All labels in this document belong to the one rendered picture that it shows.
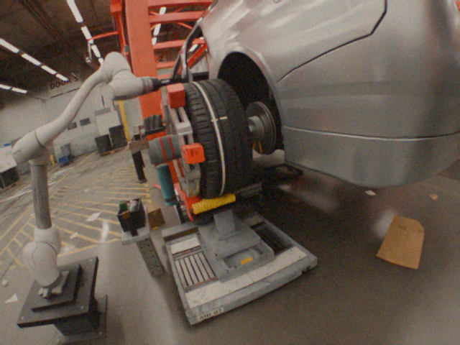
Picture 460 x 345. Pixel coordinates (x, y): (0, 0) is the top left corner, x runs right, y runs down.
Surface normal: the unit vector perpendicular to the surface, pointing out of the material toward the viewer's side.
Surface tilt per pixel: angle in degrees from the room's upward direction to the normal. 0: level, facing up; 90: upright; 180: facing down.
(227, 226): 90
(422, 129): 101
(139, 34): 90
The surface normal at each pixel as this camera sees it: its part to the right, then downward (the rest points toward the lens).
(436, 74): -0.25, 0.48
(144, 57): 0.39, 0.23
